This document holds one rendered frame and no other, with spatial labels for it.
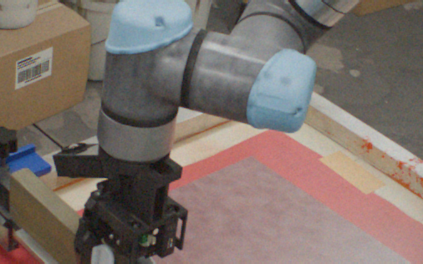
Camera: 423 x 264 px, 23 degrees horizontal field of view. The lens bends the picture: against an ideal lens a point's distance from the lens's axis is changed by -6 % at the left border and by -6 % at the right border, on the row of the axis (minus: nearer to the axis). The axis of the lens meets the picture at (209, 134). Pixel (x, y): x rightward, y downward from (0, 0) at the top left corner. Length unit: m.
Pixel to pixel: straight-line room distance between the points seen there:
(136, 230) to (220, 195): 0.45
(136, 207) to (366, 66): 3.03
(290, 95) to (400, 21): 3.57
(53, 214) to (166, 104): 0.26
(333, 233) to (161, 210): 0.45
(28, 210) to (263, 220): 0.36
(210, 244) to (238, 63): 0.48
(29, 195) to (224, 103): 0.35
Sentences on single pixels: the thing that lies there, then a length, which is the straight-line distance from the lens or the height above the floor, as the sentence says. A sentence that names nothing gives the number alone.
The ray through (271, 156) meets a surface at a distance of 1.58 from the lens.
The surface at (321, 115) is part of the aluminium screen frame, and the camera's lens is 1.65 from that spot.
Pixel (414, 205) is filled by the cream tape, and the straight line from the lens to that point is 1.55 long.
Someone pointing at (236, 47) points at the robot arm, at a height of 1.36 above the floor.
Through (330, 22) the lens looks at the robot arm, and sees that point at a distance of 1.06.
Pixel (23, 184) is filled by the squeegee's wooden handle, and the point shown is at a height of 1.08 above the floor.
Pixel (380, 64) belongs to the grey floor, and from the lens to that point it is 4.08.
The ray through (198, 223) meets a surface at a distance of 1.42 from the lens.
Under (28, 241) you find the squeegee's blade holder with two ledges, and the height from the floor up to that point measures 1.02.
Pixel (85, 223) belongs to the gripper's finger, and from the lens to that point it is 1.09.
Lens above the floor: 1.80
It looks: 32 degrees down
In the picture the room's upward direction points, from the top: 9 degrees clockwise
